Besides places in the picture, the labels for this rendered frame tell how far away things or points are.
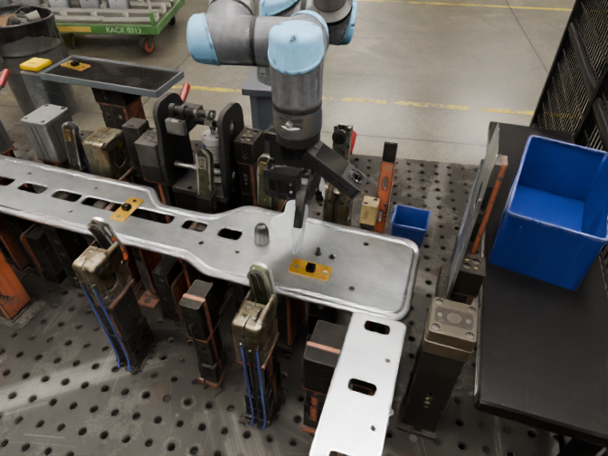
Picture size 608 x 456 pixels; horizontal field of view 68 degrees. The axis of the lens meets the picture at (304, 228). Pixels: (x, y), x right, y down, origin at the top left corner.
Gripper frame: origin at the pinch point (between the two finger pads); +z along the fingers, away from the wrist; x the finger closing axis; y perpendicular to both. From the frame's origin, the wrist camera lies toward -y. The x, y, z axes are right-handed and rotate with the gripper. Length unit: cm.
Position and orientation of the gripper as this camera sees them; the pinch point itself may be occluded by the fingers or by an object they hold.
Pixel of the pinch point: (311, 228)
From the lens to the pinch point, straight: 83.4
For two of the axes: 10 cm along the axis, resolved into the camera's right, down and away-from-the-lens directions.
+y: -9.5, -2.0, 2.4
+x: -3.1, 6.4, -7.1
